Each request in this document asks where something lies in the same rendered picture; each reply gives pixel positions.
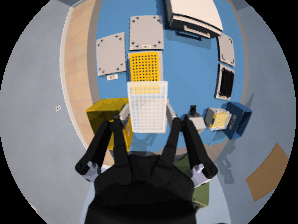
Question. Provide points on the grey flat plate with corner pegs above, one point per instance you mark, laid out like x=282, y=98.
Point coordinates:
x=110, y=54

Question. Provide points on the blue open-top bin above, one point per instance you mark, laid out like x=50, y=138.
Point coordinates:
x=238, y=112

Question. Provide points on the grey box with green button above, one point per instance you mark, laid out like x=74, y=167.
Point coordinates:
x=197, y=119

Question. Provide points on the black multi-well plate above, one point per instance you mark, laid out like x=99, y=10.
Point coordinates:
x=227, y=78

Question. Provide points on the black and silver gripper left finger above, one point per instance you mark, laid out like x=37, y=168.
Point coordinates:
x=89, y=166

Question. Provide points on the white name plate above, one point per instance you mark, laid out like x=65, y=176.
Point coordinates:
x=110, y=77

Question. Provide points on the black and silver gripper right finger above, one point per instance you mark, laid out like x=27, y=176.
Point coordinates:
x=202, y=167

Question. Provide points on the yellow bin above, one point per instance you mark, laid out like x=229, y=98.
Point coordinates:
x=104, y=110

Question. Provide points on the blue bench mat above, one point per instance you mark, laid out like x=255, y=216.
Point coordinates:
x=190, y=63

